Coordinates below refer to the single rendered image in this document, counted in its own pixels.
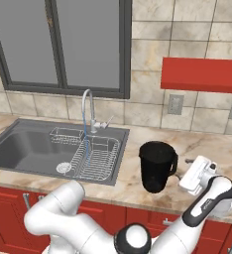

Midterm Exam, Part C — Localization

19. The grey wall outlet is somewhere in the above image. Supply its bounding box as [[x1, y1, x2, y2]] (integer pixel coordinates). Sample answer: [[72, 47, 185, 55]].
[[167, 93, 185, 116]]

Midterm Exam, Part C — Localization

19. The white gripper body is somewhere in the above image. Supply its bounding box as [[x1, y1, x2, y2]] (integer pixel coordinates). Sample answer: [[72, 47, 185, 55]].
[[178, 155, 211, 196]]

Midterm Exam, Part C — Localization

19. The silver drawer handle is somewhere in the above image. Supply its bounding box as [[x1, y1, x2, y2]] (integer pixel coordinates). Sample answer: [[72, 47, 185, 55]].
[[163, 218, 180, 227]]

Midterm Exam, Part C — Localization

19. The grey framed window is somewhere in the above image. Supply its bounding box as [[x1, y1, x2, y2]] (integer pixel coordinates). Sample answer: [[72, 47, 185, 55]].
[[0, 0, 133, 100]]

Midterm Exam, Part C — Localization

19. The large wire dish rack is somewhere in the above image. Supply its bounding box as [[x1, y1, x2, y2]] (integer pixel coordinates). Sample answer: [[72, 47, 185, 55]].
[[69, 135, 122, 183]]

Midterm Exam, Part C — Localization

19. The grey sink basin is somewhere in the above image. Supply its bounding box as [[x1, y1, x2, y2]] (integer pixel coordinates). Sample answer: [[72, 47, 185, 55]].
[[0, 118, 131, 187]]

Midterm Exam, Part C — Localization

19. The round sink drain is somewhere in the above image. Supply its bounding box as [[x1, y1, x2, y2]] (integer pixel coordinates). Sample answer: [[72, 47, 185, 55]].
[[56, 161, 72, 175]]

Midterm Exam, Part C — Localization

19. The small wire basket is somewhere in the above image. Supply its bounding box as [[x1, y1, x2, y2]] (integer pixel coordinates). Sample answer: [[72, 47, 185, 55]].
[[49, 126, 86, 146]]

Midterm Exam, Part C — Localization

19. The thin blue water stream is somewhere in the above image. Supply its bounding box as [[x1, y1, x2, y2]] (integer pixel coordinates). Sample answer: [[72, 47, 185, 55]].
[[82, 111, 91, 167]]

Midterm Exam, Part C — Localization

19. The red wall shelf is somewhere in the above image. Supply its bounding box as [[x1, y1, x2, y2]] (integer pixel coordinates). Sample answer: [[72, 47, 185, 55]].
[[160, 57, 232, 95]]

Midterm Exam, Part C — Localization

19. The black jug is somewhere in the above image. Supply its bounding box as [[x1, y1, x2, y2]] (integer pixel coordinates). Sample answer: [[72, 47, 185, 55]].
[[138, 140, 179, 194]]

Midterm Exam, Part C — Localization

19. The red drawer front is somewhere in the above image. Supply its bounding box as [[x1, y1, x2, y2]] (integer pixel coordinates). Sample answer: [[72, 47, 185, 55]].
[[125, 207, 232, 254]]

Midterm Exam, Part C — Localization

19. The silver sink faucet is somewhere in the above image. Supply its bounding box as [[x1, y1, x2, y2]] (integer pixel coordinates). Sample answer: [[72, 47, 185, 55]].
[[81, 88, 115, 134]]

